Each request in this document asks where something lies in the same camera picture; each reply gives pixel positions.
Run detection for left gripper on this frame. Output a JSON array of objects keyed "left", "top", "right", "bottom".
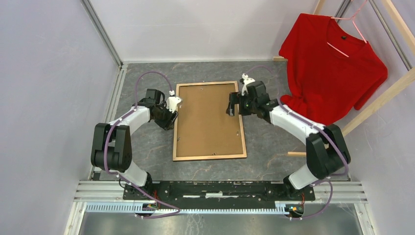
[{"left": 153, "top": 102, "right": 179, "bottom": 131}]

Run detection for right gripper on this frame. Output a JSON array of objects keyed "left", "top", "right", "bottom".
[{"left": 227, "top": 91, "right": 258, "bottom": 116}]

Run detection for brown frame backing board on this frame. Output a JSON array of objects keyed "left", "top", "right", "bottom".
[{"left": 175, "top": 83, "right": 244, "bottom": 158}]

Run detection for black wooden picture frame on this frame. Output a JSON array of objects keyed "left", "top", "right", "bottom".
[{"left": 172, "top": 80, "right": 248, "bottom": 162}]

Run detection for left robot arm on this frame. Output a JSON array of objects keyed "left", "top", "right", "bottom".
[{"left": 91, "top": 89, "right": 183, "bottom": 200}]

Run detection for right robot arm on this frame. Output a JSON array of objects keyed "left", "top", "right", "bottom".
[{"left": 226, "top": 81, "right": 351, "bottom": 200}]

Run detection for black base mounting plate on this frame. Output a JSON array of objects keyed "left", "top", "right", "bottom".
[{"left": 123, "top": 181, "right": 316, "bottom": 211}]

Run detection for red t-shirt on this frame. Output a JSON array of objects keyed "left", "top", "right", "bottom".
[{"left": 278, "top": 13, "right": 389, "bottom": 129}]

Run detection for wooden clothes rack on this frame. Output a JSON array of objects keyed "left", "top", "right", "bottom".
[{"left": 272, "top": 0, "right": 415, "bottom": 159}]

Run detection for pink clothes hanger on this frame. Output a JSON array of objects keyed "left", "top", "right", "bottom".
[{"left": 323, "top": 0, "right": 371, "bottom": 61}]

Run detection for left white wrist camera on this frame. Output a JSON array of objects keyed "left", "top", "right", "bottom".
[{"left": 166, "top": 90, "right": 183, "bottom": 113}]

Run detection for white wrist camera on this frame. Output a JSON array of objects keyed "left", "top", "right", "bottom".
[
  {"left": 166, "top": 90, "right": 183, "bottom": 113},
  {"left": 240, "top": 73, "right": 255, "bottom": 96}
]

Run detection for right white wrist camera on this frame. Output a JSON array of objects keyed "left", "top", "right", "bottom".
[{"left": 240, "top": 73, "right": 255, "bottom": 96}]

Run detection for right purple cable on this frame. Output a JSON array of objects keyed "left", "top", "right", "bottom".
[{"left": 245, "top": 66, "right": 350, "bottom": 221}]

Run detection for white slotted cable duct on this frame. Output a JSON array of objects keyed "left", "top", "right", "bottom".
[{"left": 85, "top": 202, "right": 289, "bottom": 215}]

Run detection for aluminium rail frame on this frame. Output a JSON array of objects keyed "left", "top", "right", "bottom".
[{"left": 63, "top": 0, "right": 378, "bottom": 235}]

